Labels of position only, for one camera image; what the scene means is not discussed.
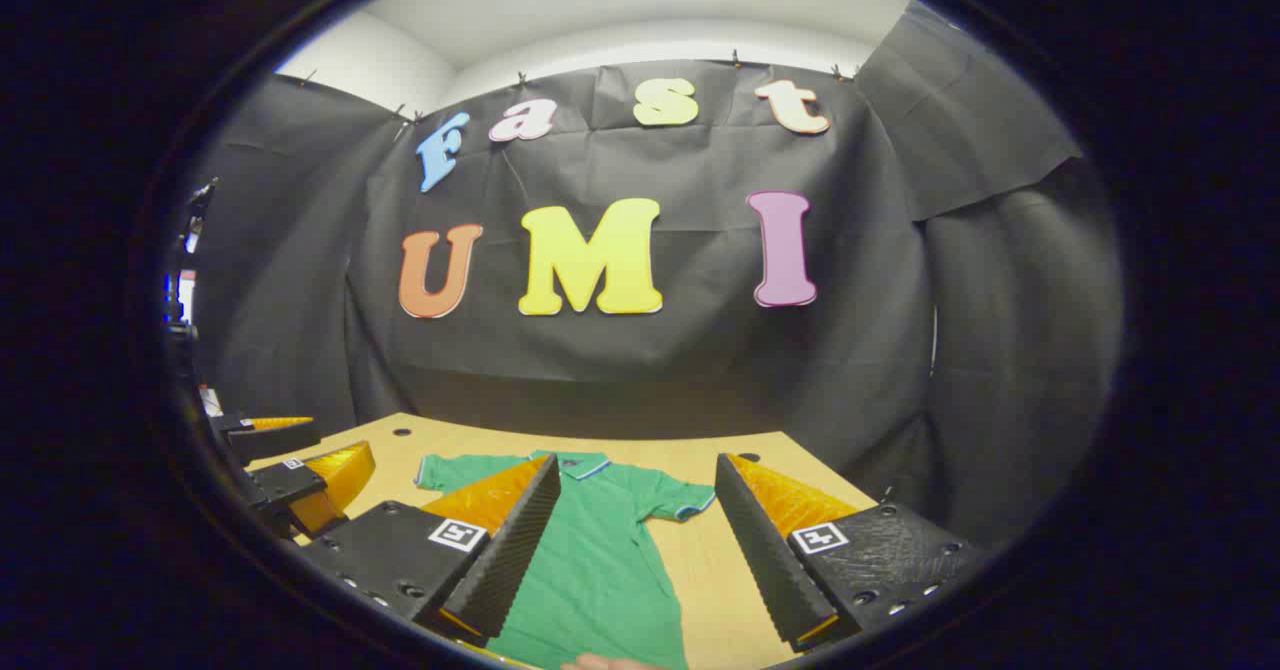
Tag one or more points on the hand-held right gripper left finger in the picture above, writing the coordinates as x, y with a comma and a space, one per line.
510, 550

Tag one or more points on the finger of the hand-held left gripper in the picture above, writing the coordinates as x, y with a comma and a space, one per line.
290, 485
270, 440

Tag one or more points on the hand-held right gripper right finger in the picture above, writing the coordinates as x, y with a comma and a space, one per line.
760, 550

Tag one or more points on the green T-shirt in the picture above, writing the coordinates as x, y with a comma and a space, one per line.
600, 570

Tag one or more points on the lit screen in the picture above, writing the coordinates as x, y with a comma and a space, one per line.
183, 300

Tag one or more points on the black backdrop cloth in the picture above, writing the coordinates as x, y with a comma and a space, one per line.
650, 350

